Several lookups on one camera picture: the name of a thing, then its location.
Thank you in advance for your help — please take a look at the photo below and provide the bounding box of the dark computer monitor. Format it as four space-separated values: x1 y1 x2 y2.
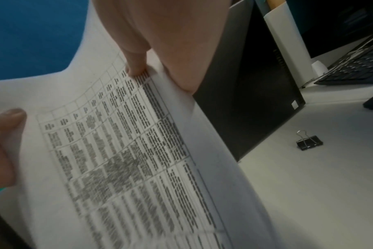
289 0 373 59

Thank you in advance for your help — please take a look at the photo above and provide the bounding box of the person's right hand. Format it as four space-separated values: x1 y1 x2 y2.
91 0 230 94

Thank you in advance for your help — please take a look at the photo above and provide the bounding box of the stack of printed paper sheets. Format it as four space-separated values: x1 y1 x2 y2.
0 0 288 249

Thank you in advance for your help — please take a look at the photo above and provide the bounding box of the black keyboard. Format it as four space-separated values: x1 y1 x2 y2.
314 36 373 86

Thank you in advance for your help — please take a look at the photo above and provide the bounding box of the black closed laptop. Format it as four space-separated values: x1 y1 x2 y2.
192 0 306 163

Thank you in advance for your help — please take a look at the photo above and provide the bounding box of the person's left hand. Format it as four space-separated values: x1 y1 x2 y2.
0 108 28 189

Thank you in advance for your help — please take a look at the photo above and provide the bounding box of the white file holder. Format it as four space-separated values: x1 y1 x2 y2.
263 0 317 89

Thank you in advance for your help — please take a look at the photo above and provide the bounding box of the small white paper roll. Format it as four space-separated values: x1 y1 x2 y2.
311 60 329 76

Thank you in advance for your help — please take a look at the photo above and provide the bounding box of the black binder clip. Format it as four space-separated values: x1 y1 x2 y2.
296 130 324 151

